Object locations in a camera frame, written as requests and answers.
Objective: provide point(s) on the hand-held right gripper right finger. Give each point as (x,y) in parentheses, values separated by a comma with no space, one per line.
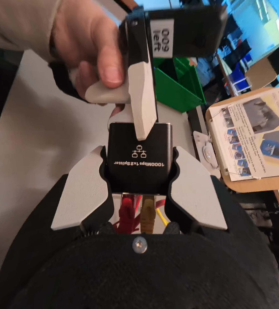
(199,193)

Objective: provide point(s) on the wooden clipboard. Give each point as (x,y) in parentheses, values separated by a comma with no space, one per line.
(255,186)

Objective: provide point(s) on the printed instruction sheet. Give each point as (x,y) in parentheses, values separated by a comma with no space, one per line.
(255,140)

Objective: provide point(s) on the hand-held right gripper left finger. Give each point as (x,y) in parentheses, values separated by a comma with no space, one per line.
(79,193)

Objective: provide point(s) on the black ethernet splitter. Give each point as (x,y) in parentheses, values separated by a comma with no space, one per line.
(139,164)

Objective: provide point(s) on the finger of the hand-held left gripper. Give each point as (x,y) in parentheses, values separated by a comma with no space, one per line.
(143,101)

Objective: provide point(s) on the person's left forearm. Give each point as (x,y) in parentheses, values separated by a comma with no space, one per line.
(19,24)

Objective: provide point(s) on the green plastic bin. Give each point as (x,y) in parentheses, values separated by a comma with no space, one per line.
(173,91)

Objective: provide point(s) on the person's left hand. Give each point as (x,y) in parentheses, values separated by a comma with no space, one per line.
(86,38)

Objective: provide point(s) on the blue plastic bin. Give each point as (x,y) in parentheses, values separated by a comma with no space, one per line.
(240,79)

